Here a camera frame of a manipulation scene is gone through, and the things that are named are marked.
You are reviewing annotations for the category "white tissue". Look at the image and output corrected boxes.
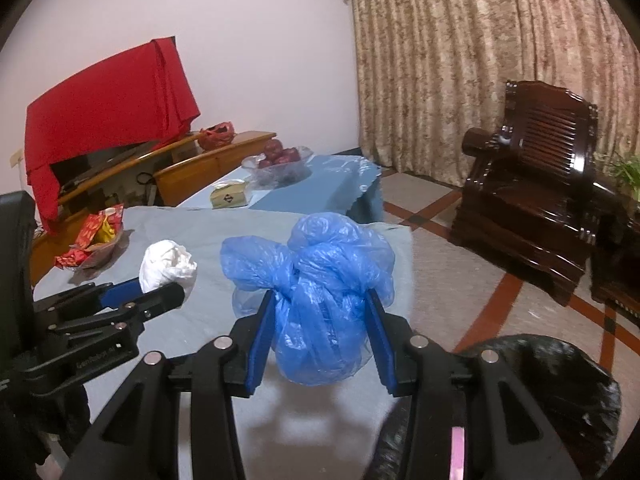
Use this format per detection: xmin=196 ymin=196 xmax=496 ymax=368
xmin=138 ymin=240 xmax=198 ymax=299

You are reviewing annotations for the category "pink face mask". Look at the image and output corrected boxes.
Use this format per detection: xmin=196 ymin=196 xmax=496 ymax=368
xmin=449 ymin=426 xmax=465 ymax=480

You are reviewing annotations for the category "red bag on cabinet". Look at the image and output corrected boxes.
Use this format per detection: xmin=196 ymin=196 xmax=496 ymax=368
xmin=198 ymin=122 xmax=235 ymax=152

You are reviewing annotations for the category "dark wooden armchair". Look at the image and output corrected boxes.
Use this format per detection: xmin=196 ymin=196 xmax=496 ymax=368
xmin=450 ymin=80 xmax=616 ymax=306

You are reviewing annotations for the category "glass fruit bowl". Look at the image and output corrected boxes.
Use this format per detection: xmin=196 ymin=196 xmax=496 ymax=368
xmin=241 ymin=146 xmax=314 ymax=190

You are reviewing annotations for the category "red cloth cover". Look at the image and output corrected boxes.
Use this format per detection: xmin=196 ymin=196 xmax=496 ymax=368
xmin=24 ymin=37 xmax=200 ymax=232

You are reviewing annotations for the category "tissue box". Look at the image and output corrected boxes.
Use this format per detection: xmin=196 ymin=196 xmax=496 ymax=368
xmin=209 ymin=179 xmax=252 ymax=209

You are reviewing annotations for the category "grey green tablecloth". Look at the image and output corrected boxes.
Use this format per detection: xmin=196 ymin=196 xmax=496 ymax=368
xmin=34 ymin=207 xmax=395 ymax=479

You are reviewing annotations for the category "dark wooden side table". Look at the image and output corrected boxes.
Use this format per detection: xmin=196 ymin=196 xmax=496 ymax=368
xmin=591 ymin=195 xmax=640 ymax=326

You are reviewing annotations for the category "snack dish with red wrappers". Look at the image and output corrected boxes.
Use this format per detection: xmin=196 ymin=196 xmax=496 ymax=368
xmin=54 ymin=204 xmax=125 ymax=271

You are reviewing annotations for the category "beige patterned curtain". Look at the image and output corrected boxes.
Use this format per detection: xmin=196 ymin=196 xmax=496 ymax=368
xmin=349 ymin=0 xmax=639 ymax=185

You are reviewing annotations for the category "black trash bag bin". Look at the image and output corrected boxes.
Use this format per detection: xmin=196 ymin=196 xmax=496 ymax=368
xmin=364 ymin=335 xmax=622 ymax=479

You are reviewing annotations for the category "blue table cover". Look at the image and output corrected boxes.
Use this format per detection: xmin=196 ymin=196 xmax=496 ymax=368
xmin=177 ymin=153 xmax=386 ymax=226

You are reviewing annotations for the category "potted green plant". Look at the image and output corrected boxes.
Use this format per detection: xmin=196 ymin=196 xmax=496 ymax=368
xmin=596 ymin=152 xmax=640 ymax=202

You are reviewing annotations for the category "red apple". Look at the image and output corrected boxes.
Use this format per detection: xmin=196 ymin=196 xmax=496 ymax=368
xmin=264 ymin=138 xmax=283 ymax=160

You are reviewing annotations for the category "blue plastic bag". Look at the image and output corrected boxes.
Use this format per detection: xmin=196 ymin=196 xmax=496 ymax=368
xmin=220 ymin=212 xmax=395 ymax=387

